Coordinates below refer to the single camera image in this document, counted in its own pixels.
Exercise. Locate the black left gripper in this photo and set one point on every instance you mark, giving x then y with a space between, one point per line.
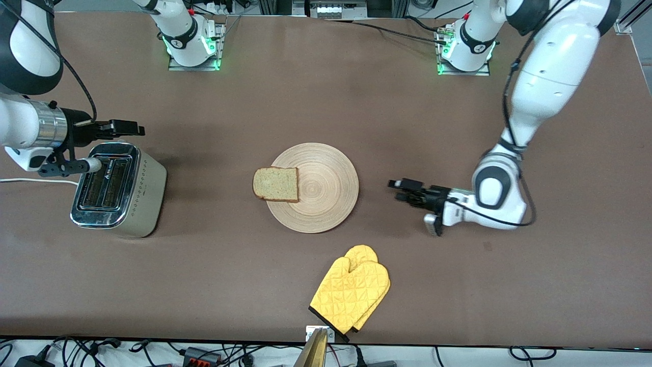
437 197

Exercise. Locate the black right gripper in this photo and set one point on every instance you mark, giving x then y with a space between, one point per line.
81 130

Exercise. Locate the brown bread slice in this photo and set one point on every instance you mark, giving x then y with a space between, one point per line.
277 183

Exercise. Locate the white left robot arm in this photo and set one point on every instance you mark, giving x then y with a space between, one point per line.
555 66

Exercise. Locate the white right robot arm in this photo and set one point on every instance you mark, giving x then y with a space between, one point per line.
20 125

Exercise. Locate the silver two-slot toaster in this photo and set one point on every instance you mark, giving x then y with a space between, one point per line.
137 204

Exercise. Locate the round wooden plate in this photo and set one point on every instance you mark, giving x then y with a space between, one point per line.
326 188

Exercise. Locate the yellow quilted oven mitt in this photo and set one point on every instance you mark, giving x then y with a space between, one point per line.
346 295
361 253

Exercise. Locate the black plug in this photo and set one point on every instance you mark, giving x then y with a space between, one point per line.
360 357

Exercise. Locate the brass coloured mounting pole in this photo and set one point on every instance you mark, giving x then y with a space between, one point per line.
313 351

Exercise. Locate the grey control box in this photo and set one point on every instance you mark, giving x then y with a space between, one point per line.
331 10

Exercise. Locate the black adapter with red buttons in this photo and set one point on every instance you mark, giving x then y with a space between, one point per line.
201 356

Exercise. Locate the black power brick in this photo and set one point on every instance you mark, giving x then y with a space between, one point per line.
33 362

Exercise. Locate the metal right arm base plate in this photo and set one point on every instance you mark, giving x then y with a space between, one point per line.
175 65

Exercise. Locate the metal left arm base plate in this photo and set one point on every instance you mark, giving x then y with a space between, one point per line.
468 73

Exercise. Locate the white metal bracket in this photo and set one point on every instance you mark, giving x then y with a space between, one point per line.
329 335

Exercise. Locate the aluminium frame strut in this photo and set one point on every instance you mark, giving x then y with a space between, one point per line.
624 26

